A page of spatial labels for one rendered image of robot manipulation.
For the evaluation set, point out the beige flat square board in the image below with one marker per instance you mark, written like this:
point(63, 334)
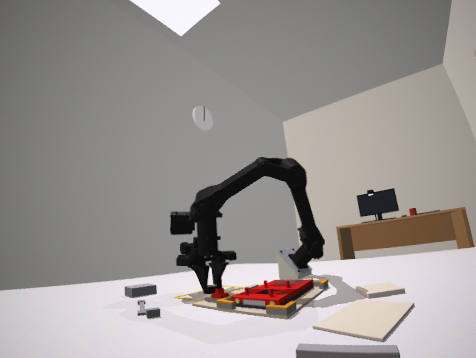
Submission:
point(373, 320)

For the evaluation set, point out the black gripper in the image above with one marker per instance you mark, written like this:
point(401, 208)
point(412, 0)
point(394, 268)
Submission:
point(207, 247)

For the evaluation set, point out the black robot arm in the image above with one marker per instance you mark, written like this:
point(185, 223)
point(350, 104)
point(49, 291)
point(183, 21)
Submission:
point(209, 200)

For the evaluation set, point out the black wheel with grey hub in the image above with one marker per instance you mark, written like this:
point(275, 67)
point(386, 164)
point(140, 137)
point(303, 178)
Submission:
point(210, 289)

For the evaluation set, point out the beige flat square block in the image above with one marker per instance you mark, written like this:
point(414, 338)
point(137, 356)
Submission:
point(379, 290)

